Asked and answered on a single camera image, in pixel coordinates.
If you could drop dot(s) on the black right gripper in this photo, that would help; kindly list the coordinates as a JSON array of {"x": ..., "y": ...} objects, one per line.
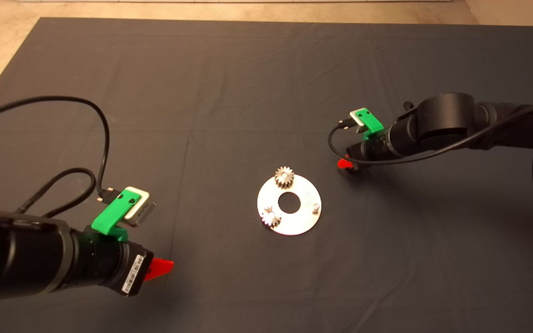
[{"x": 373, "y": 148}]

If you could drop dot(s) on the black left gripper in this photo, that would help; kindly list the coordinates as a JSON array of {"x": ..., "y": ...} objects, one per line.
[{"x": 114, "y": 268}]

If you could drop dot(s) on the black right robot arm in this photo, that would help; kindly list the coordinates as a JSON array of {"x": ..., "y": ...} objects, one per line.
[{"x": 447, "y": 120}]

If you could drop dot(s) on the round metal carrier plate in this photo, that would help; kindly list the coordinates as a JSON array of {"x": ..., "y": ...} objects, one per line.
[{"x": 301, "y": 222}]

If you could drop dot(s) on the dark grey table cloth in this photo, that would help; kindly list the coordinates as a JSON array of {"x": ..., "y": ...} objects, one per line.
[{"x": 248, "y": 92}]

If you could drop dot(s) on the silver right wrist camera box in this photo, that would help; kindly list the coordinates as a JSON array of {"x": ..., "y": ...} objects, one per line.
[{"x": 356, "y": 118}]

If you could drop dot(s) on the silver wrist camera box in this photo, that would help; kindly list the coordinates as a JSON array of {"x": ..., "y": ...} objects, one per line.
[
  {"x": 145, "y": 208},
  {"x": 356, "y": 118}
]

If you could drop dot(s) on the green right camera mount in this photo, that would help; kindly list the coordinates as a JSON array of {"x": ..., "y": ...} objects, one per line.
[{"x": 373, "y": 124}]

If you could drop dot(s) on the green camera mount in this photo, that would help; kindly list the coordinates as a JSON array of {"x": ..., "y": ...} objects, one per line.
[
  {"x": 373, "y": 124},
  {"x": 111, "y": 215}
]

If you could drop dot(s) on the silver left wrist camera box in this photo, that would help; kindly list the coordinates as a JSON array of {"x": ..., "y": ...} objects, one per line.
[{"x": 145, "y": 208}]

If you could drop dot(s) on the green left camera mount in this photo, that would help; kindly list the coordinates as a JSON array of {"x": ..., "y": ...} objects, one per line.
[{"x": 111, "y": 215}]

